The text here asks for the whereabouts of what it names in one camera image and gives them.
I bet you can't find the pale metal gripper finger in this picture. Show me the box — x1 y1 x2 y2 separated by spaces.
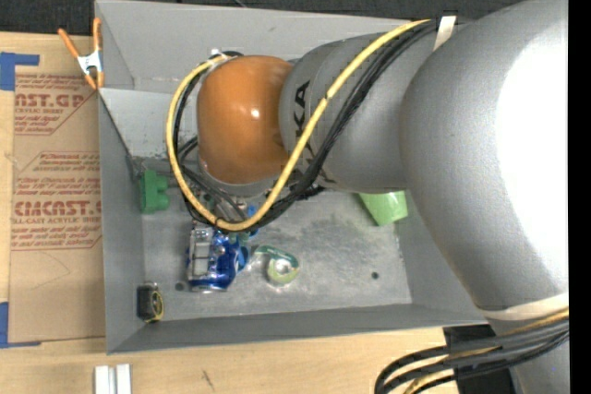
189 228 211 252
187 250 210 284

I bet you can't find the blue crushed can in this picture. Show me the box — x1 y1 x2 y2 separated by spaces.
185 227 251 293

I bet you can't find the black and yellow tape measure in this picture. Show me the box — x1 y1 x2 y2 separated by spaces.
136 282 165 324

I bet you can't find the green toy brick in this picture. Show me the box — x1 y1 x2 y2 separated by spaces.
139 169 171 214

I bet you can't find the grey metal bin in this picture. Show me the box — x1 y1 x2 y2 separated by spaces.
93 0 491 355

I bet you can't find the brown cardboard board red print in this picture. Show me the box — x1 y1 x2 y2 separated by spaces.
0 30 108 350

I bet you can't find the light green cup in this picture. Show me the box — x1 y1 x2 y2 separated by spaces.
357 190 410 228

